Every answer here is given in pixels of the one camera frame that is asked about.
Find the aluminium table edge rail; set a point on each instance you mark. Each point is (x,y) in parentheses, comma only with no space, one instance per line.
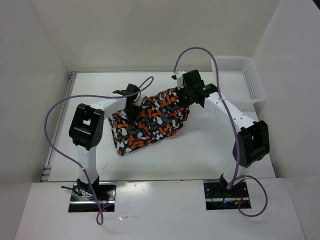
(62,106)

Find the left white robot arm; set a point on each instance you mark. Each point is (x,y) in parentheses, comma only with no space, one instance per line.
(86,131)

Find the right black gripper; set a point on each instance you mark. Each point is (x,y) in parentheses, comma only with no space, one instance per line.
(187,103)

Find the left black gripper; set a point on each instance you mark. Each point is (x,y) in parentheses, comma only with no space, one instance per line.
(132,118)

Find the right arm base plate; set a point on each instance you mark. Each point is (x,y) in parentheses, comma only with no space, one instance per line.
(218,199)

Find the white plastic basket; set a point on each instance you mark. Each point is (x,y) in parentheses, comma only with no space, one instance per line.
(239,80)

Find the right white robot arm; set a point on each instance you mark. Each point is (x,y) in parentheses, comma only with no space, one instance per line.
(252,142)

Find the camouflage orange black shorts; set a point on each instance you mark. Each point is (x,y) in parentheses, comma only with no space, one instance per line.
(158,117)

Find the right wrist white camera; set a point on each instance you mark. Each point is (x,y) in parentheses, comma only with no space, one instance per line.
(178,76)

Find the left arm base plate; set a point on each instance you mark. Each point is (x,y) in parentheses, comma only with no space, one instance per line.
(81,202)

